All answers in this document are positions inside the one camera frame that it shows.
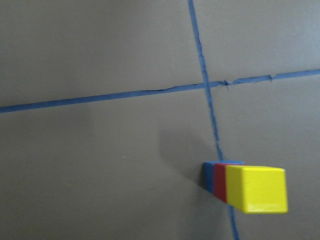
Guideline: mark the blue wooden cube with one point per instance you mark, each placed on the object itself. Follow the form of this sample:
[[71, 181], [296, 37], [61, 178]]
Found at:
[[208, 167]]

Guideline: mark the red wooden cube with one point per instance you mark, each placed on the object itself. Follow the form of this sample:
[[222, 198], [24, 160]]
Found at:
[[219, 180]]

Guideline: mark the yellow wooden cube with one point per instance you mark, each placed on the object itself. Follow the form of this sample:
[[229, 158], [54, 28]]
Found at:
[[256, 189]]

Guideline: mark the blue tape line lengthwise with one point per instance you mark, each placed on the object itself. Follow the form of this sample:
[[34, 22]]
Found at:
[[205, 78]]

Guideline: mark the blue tape line crosswise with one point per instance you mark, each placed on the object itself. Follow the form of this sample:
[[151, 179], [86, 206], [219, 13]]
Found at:
[[140, 93]]

